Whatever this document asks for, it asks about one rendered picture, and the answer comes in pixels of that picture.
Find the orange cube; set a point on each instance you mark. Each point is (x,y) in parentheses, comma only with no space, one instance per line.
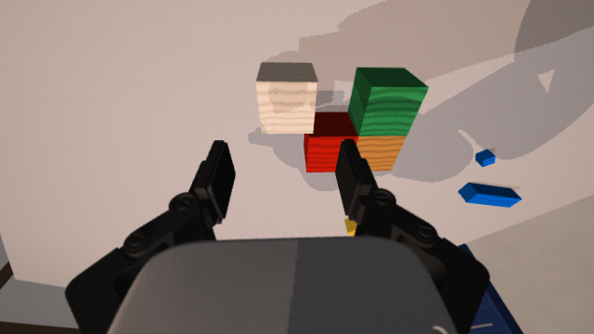
(380,151)

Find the light wooden cube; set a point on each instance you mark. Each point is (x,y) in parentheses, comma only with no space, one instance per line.
(286,94)

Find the red wooden cube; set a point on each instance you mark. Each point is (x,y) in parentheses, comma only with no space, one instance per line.
(321,148)

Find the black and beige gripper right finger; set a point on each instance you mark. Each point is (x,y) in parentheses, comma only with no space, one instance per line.
(461,280)

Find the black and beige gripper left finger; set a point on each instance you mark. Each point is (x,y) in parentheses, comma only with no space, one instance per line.
(96,295)

